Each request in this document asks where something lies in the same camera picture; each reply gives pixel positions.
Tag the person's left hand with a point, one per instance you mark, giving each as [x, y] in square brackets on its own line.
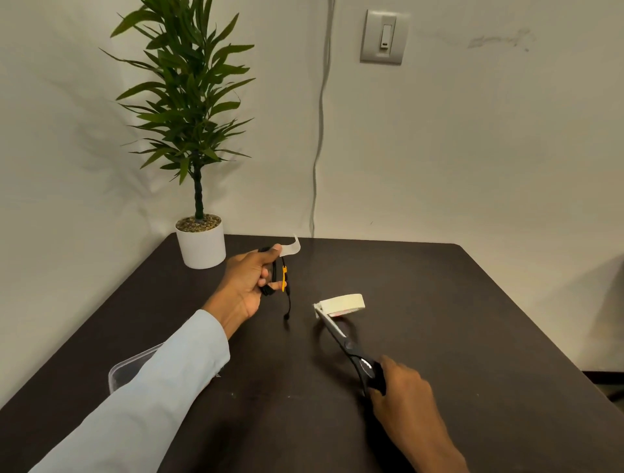
[240, 287]

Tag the person's right hand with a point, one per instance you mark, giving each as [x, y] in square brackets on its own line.
[409, 399]

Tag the person's left thumb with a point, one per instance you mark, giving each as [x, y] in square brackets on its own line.
[265, 251]

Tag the person's right fingers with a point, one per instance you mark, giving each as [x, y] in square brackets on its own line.
[390, 369]

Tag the white tape strip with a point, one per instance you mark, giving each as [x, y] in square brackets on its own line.
[291, 249]

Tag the person's right forearm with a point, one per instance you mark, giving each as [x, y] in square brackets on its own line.
[438, 451]

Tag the person's left forearm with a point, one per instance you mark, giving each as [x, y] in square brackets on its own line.
[141, 394]

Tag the white plant pot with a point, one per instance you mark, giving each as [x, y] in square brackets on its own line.
[201, 245]

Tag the white tape roll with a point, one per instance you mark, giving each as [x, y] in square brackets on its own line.
[342, 304]

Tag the green artificial plant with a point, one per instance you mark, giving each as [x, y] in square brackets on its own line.
[187, 92]

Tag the clear plastic container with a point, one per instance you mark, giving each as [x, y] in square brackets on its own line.
[130, 366]

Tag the white wall switch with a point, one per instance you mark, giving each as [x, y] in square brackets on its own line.
[384, 37]

